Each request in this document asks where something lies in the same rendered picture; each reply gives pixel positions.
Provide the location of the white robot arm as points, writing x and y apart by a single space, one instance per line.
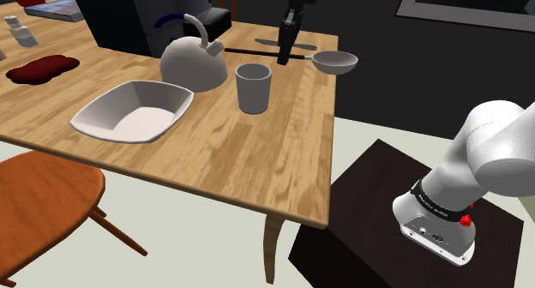
489 153

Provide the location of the grey knife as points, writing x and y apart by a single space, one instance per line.
267 42

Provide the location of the grey cup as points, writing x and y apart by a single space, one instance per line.
253 95

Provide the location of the brown wooden chair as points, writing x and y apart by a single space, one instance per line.
232 1

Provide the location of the white kettle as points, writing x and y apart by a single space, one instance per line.
192 65

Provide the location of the light wooden table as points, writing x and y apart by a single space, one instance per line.
250 153

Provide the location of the white angular bowl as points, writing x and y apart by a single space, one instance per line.
138 116

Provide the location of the large black appliance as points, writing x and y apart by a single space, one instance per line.
121 15

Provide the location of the dark robot stand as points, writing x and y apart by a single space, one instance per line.
367 203

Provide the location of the colourful book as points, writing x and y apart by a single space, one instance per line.
56 9

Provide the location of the dark red cloth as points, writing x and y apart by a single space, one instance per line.
39 70

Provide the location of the small white bottle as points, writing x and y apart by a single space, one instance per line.
24 35

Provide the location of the orange wooden chair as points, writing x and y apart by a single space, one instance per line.
46 191

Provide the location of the grey framed wall picture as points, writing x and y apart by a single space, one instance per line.
459 16

